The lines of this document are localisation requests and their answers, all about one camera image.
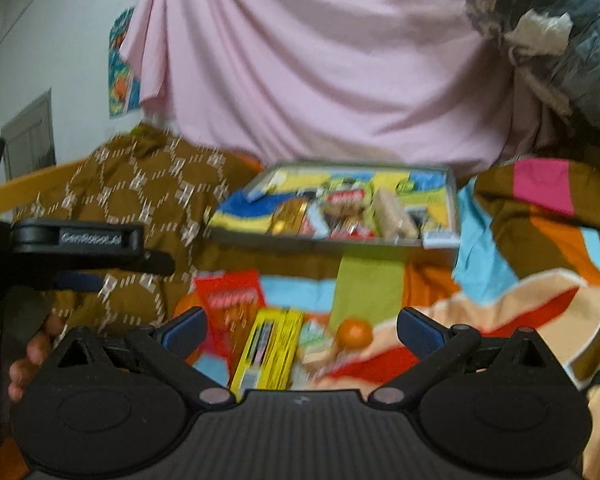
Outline orange mandarin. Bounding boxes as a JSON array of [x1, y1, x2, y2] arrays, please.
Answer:
[[336, 318, 374, 351]]

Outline cartoon wall poster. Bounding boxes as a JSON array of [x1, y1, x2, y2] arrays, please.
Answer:
[[108, 8, 140, 118]]

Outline brown PF patterned blanket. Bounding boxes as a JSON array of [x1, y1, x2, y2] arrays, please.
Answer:
[[17, 124, 261, 335]]

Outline grey tray with drawing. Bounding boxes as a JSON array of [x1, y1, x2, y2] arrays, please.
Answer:
[[207, 159, 460, 266]]

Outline green label biscuit packet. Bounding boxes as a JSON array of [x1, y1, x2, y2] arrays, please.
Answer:
[[296, 318, 338, 374]]

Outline yellow green cracker packet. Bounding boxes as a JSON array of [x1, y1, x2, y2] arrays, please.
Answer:
[[230, 309, 304, 400]]

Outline colourful cartoon bedspread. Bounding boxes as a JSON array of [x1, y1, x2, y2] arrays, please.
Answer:
[[174, 157, 600, 479]]

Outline plastic wrapped clothes bundle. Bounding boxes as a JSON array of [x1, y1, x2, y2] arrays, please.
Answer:
[[466, 0, 600, 131]]

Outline grey door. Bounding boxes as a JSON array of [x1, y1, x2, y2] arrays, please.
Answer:
[[1, 90, 56, 180]]

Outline pink hanging sheet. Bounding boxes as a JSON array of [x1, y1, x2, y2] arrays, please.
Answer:
[[121, 0, 553, 176]]

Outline red chicken foot snack packet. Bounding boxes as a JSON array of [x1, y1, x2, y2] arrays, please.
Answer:
[[194, 270, 265, 377]]

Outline gold snack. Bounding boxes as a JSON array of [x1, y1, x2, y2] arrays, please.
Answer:
[[268, 197, 309, 236]]

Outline red packet braised eggs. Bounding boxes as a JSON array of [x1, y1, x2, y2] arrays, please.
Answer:
[[321, 188, 375, 238]]

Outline person's left hand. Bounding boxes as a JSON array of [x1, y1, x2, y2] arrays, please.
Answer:
[[0, 313, 66, 402]]

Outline puffed rice bar packet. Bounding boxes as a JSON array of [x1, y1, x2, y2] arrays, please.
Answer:
[[372, 188, 419, 240]]

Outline wooden bed frame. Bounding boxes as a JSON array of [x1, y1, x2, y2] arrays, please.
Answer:
[[0, 159, 86, 216]]

